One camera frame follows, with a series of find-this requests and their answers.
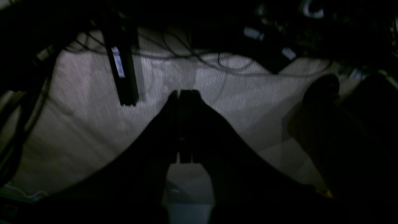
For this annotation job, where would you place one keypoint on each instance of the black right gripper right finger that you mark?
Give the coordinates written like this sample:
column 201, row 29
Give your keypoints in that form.
column 247, row 189

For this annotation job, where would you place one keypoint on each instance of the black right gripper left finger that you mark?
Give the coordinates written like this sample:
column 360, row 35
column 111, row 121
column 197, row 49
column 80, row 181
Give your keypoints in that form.
column 127, row 191

